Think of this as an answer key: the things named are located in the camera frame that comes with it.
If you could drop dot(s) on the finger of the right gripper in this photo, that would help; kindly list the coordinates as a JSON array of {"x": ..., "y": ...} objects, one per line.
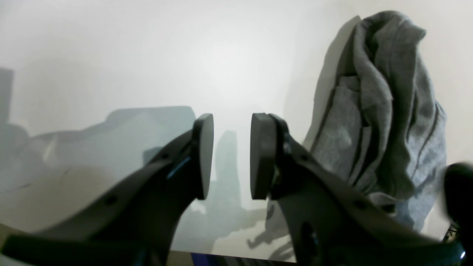
[{"x": 458, "y": 186}]

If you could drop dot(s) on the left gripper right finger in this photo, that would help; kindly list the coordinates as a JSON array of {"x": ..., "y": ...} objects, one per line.
[{"x": 329, "y": 222}]

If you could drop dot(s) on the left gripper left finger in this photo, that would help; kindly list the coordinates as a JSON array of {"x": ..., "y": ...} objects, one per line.
[{"x": 133, "y": 223}]

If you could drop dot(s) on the grey T-shirt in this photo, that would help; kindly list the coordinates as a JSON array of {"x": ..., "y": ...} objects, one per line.
[{"x": 384, "y": 131}]

